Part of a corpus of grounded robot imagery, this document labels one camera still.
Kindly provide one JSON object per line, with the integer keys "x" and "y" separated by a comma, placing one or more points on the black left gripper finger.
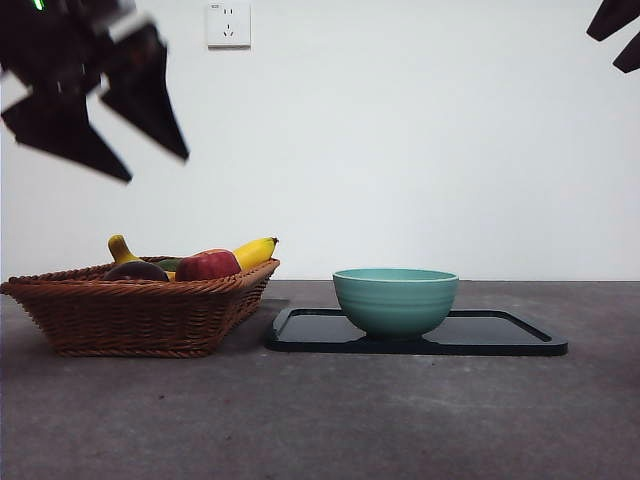
{"x": 60, "y": 130}
{"x": 145, "y": 95}

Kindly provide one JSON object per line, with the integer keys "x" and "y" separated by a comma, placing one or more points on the green round fruit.
{"x": 167, "y": 263}

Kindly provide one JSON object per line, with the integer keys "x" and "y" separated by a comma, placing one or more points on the brown wicker basket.
{"x": 135, "y": 315}

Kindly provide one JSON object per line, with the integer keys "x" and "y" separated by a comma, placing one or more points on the black rectangular tray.
{"x": 310, "y": 332}

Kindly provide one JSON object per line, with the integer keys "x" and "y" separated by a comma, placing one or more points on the teal ribbed bowl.
{"x": 395, "y": 305}

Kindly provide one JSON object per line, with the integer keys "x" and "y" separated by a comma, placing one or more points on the red apple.
{"x": 207, "y": 265}

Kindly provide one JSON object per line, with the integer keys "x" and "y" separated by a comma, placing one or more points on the white wall socket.
{"x": 229, "y": 25}

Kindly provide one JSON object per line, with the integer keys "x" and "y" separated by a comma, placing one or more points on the yellow banana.
{"x": 255, "y": 252}

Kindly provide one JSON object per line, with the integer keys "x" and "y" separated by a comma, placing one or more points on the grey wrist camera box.
{"x": 127, "y": 27}

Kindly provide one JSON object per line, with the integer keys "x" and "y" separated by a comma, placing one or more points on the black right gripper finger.
{"x": 631, "y": 57}
{"x": 615, "y": 15}

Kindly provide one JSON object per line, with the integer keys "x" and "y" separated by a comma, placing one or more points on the dark red plum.
{"x": 135, "y": 272}

